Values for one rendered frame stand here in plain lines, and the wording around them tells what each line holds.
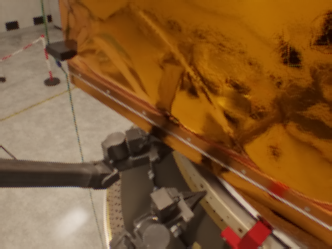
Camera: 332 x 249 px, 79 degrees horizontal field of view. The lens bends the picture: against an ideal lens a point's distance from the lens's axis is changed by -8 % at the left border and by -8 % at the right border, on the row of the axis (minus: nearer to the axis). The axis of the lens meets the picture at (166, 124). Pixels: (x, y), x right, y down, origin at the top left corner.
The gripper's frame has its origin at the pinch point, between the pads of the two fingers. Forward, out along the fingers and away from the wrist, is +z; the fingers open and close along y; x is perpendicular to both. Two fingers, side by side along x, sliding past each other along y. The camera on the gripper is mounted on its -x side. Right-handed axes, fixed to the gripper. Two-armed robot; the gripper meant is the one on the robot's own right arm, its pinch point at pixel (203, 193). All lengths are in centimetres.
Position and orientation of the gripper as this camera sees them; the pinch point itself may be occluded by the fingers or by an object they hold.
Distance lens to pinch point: 61.5
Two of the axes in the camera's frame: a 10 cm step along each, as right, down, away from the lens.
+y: -5.1, -5.9, 6.2
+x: 0.4, 7.1, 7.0
